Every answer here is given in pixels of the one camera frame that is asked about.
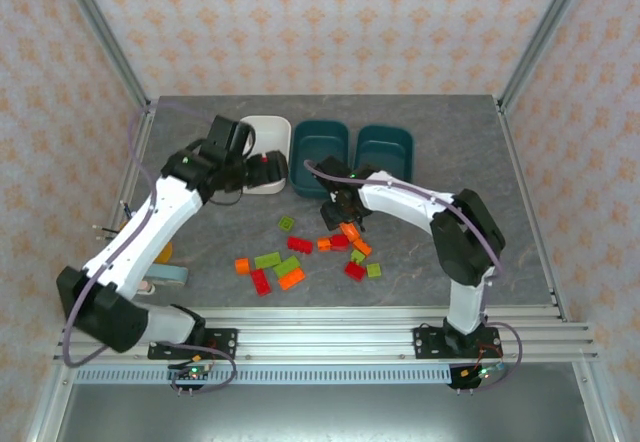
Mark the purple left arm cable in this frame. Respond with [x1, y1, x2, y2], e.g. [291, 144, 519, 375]
[62, 101, 239, 396]

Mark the aluminium frame post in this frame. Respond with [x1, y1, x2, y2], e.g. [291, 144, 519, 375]
[53, 0, 153, 113]
[497, 0, 599, 113]

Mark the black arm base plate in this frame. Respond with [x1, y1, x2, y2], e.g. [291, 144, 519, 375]
[412, 326, 501, 361]
[147, 327, 239, 361]

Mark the aluminium mounting rail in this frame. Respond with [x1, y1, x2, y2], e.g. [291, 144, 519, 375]
[52, 305, 600, 363]

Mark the teal plastic container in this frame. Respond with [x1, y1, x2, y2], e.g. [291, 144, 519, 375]
[288, 119, 350, 199]
[352, 124, 416, 183]

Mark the yellow pencil cup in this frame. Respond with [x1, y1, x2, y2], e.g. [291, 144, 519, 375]
[118, 219, 174, 264]

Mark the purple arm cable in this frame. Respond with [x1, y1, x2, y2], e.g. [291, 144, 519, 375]
[62, 101, 239, 396]
[303, 159, 525, 393]

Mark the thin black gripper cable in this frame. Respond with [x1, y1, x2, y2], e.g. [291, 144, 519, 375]
[209, 121, 258, 208]

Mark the small circuit board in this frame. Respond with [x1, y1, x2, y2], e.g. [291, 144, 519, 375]
[462, 363, 505, 381]
[167, 365, 214, 382]

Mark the aluminium side rail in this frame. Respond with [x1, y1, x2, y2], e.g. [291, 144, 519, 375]
[24, 101, 156, 442]
[494, 99, 626, 442]

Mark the grey metal panel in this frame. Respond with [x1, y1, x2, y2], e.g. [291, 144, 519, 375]
[54, 384, 596, 442]

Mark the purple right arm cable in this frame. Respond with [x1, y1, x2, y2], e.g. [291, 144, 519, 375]
[303, 159, 525, 393]

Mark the white plastic container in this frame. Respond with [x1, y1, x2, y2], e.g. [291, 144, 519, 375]
[234, 115, 293, 196]

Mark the slotted grey cable duct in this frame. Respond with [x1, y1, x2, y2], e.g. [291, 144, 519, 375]
[74, 366, 454, 386]

